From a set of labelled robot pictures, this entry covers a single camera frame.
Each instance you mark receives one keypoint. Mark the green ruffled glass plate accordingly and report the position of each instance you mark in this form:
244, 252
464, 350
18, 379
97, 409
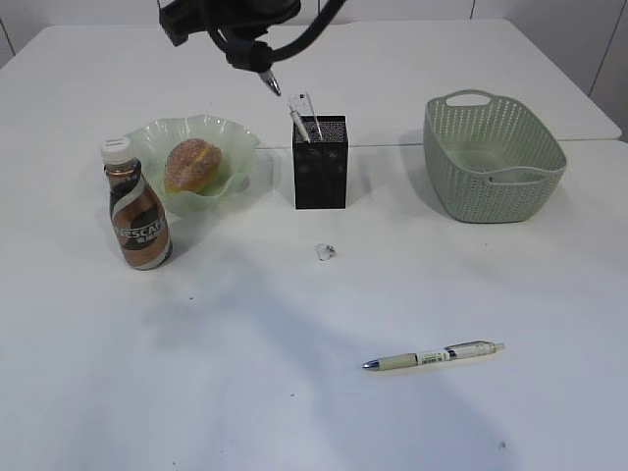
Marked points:
155, 142

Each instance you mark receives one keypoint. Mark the cream ballpoint pen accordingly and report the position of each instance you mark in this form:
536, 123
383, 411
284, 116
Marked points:
453, 352

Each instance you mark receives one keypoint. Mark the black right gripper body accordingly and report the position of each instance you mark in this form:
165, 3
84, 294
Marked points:
242, 19

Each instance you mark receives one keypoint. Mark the sugared bread roll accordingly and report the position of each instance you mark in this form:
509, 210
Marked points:
191, 166

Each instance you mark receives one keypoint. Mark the small torn paper bit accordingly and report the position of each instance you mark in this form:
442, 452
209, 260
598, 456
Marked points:
325, 252

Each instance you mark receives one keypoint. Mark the Nescafe coffee bottle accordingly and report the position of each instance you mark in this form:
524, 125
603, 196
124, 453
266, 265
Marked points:
136, 213

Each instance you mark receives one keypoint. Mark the clear plastic ruler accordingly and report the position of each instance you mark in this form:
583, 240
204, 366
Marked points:
303, 103

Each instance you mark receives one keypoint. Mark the green woven plastic basket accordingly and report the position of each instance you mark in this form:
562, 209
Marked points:
489, 158

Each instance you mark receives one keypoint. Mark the blue grey ballpoint pen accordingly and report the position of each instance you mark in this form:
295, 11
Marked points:
269, 79

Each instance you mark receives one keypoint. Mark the black mesh pen holder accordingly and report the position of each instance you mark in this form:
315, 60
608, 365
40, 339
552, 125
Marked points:
320, 165

